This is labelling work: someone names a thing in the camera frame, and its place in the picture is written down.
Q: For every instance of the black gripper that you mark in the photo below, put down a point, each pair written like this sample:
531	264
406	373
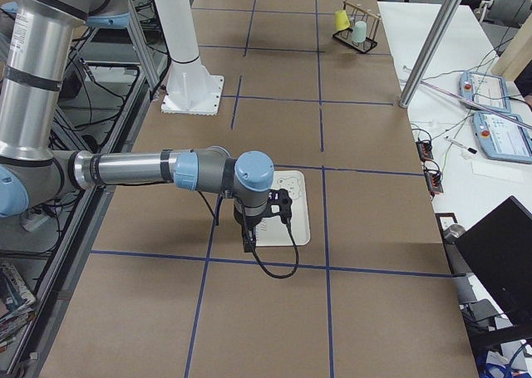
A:
244	223

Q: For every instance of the pale green cup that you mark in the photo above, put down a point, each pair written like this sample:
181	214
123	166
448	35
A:
359	32

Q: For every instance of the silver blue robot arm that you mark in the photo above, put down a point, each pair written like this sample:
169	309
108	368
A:
32	174

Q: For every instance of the white bear print tray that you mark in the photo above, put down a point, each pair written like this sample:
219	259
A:
271	232

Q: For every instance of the yellow cup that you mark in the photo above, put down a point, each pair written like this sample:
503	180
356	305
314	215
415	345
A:
341	20

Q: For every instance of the lower orange black connector box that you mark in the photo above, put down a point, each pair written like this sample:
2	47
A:
433	181

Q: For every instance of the orange black connector box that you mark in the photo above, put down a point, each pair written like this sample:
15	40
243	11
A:
424	149
433	181

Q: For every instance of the upper orange black connector box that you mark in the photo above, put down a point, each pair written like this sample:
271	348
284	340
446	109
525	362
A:
424	149

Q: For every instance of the silver metal can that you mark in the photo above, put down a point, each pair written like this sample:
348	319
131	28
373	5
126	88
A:
452	233

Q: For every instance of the black marker pen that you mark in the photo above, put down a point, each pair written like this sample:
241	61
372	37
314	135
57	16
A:
460	145

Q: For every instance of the stack of magazines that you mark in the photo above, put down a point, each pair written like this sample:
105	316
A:
17	302

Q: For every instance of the black laptop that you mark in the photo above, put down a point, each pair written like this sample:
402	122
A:
497	250

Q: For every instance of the lower teach pendant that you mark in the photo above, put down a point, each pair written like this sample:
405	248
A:
501	140

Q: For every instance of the teach pendant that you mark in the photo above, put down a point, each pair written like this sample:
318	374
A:
486	90
501	140

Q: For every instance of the upper teach pendant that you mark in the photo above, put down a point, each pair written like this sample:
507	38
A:
486	90

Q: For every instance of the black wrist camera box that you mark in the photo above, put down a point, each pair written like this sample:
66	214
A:
279	205

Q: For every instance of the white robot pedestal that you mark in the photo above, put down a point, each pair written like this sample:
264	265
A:
190	88

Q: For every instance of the black wire cup rack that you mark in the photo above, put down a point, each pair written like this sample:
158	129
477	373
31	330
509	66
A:
356	13

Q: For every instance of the aluminium frame post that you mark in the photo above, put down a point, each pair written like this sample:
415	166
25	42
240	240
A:
428	50

